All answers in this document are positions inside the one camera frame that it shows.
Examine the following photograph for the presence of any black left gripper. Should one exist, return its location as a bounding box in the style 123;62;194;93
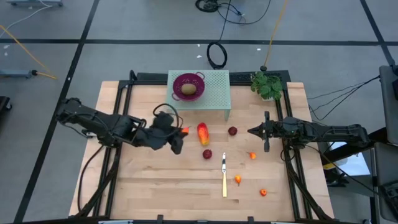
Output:
136;125;188;156

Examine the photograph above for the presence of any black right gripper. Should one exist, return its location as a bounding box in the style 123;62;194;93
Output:
248;110;284;153

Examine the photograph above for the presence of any purple plastic colander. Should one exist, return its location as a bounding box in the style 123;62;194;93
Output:
171;72;206;103

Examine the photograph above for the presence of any brown kiwi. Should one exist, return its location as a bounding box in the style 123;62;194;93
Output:
180;83;198;96

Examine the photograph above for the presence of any potted green plant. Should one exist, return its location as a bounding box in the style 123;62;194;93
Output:
250;70;284;101

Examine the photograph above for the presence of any green perforated metal shelf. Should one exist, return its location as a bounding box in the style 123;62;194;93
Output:
164;69;233;121

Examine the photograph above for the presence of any grey equipment cart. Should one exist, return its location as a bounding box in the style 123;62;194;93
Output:
378;64;398;146

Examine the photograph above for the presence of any grey floor stand base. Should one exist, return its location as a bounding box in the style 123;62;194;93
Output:
7;0;63;7
0;68;38;79

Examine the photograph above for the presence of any black wheeled floor item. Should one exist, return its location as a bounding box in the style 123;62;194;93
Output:
0;95;12;113

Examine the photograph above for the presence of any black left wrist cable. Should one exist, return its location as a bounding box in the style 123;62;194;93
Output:
152;103;182;129

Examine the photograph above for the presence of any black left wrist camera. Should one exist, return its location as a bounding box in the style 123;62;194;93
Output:
154;112;175;129

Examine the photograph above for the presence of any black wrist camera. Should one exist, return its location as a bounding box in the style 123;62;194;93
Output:
154;112;175;129
282;116;302;133

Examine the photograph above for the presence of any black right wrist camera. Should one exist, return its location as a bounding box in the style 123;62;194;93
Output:
282;116;302;133

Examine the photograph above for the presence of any black aluminium table frame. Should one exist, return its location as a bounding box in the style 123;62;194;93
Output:
74;69;335;222

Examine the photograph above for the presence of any cream handled table knife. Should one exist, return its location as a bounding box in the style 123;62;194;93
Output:
221;152;228;198

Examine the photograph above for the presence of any black coiled hanging cable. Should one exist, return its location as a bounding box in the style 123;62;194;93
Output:
206;0;233;70

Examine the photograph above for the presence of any black floor cable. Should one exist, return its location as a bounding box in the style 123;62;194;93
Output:
307;75;381;121

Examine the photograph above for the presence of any yellow hanging cable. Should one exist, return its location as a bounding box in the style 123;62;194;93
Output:
262;0;289;72

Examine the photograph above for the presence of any black arm base cable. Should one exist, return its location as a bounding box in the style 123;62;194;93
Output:
76;144;105;215

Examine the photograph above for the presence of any black cable bundle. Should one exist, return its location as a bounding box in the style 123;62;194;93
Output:
195;0;272;26

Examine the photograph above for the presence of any yellow floor cable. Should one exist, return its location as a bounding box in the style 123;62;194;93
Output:
0;24;59;81

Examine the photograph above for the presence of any white floor cable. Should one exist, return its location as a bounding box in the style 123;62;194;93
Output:
0;4;52;30

